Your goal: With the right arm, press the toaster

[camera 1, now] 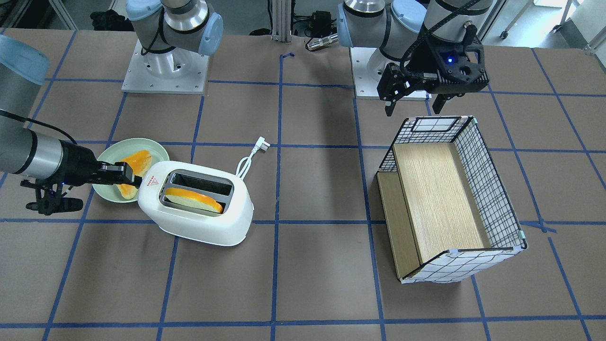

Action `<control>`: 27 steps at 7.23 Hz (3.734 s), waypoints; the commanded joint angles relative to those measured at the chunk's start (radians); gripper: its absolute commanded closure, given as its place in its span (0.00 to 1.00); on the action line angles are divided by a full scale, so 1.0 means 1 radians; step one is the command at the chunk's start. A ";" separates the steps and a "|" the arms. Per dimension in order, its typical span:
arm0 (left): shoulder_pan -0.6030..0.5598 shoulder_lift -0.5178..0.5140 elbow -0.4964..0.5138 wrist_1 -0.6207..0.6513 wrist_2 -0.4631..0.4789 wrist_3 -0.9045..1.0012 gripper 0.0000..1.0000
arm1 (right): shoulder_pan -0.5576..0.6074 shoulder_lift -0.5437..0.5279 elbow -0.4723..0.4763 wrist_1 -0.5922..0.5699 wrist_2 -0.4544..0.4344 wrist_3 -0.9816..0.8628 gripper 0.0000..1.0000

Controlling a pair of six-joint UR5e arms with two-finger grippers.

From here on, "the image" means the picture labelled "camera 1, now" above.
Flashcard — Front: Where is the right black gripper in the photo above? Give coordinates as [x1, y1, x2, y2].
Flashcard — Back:
[59, 141, 142, 186]

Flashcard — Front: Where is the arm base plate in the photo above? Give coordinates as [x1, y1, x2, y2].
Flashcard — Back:
[122, 41, 210, 95]
[349, 46, 434, 101]

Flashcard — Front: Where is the bread slice in toaster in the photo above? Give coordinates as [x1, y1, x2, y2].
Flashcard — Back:
[165, 188, 223, 214]

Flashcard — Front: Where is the white toaster power cord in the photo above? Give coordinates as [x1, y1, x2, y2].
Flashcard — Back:
[235, 136, 269, 179]

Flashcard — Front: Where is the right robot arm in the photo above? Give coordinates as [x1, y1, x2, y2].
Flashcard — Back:
[0, 0, 224, 188]

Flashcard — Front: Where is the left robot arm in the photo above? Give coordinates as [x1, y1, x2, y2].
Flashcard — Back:
[336, 0, 492, 116]

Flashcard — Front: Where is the white toaster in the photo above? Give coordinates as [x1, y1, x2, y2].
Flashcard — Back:
[138, 161, 254, 246]

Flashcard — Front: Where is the checkered wire basket wooden shelf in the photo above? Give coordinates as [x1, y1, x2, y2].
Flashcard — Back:
[376, 116, 528, 284]

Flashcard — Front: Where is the bread slice on plate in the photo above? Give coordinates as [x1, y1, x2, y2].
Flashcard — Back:
[117, 150, 153, 199]

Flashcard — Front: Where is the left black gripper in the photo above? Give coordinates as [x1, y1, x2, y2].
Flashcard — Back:
[377, 36, 490, 117]

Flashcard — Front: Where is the green plate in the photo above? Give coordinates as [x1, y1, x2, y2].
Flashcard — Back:
[92, 138, 169, 203]

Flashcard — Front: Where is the aluminium frame post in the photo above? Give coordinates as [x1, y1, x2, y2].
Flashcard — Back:
[269, 0, 294, 45]

